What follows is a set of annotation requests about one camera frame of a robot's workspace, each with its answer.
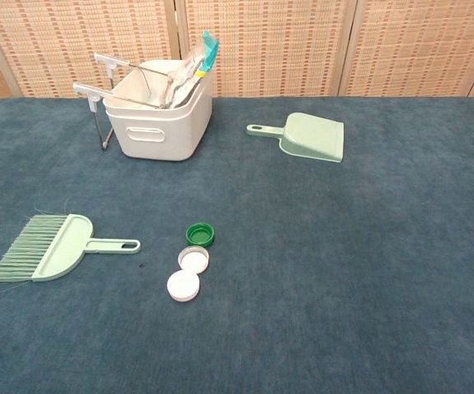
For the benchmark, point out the clear snack packet teal edge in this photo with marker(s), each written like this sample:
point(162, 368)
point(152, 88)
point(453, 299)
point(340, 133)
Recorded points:
point(210, 53)

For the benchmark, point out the green bottle cap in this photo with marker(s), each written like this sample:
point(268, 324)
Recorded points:
point(200, 235)

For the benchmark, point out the blue table carpet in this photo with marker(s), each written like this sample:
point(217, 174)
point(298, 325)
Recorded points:
point(302, 246)

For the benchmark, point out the mint green dustpan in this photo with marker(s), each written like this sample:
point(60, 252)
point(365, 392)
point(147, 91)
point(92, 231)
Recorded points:
point(315, 139)

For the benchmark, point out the white bottle cap hollow up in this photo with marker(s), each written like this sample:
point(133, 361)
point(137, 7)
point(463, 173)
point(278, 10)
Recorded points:
point(194, 259)

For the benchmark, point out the white plastic storage bin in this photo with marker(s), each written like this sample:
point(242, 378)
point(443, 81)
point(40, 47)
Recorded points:
point(159, 143)

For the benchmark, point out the white bottle cap flat up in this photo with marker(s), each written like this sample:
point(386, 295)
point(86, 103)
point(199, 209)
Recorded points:
point(183, 286)

